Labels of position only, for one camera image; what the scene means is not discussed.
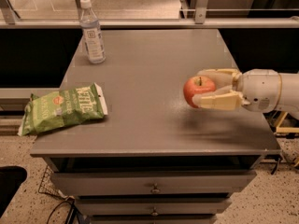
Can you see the grey drawer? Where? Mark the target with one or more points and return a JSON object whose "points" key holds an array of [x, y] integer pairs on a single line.
{"points": [[144, 206], [184, 219], [140, 183]]}

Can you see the bottom grey drawer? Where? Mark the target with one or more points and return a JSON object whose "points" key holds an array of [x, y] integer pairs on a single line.
{"points": [[184, 219]]}

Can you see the top metal drawer knob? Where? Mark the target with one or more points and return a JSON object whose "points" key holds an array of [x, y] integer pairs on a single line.
{"points": [[155, 189]]}

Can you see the middle metal drawer knob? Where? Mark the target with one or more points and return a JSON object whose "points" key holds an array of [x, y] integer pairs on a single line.
{"points": [[154, 212]]}

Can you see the metal drawer knob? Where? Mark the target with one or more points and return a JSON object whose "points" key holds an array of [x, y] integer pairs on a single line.
{"points": [[155, 189], [154, 212]]}

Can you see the middle grey drawer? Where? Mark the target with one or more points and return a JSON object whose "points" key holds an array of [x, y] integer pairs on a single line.
{"points": [[144, 206]]}

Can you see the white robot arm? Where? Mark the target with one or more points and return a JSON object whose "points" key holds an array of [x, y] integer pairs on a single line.
{"points": [[289, 96]]}

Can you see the wire mesh basket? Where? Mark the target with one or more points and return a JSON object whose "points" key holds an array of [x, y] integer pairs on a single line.
{"points": [[47, 187]]}

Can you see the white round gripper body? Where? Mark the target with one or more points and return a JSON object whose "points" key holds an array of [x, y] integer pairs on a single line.
{"points": [[260, 89]]}

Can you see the green jalapeno chip bag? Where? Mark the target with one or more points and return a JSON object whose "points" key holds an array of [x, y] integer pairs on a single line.
{"points": [[61, 109]]}

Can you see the clear plastic water bottle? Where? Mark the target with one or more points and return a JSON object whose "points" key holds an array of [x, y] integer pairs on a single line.
{"points": [[92, 34]]}

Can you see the black object at left edge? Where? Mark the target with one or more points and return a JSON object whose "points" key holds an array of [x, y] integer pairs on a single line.
{"points": [[11, 177]]}

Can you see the grey metal railing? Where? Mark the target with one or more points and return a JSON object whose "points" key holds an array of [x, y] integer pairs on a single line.
{"points": [[153, 13]]}

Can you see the grey drawer cabinet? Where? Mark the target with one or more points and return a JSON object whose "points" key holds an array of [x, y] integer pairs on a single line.
{"points": [[149, 127]]}

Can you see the top grey drawer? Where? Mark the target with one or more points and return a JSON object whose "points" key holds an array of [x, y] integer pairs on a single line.
{"points": [[140, 183]]}

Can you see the red apple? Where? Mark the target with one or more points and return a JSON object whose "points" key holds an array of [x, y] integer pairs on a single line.
{"points": [[197, 85]]}

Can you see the yellow frame at right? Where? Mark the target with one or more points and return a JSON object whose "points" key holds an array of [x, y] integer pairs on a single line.
{"points": [[285, 123]]}

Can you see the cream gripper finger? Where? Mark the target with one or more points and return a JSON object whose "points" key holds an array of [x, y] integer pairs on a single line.
{"points": [[224, 77], [221, 99]]}

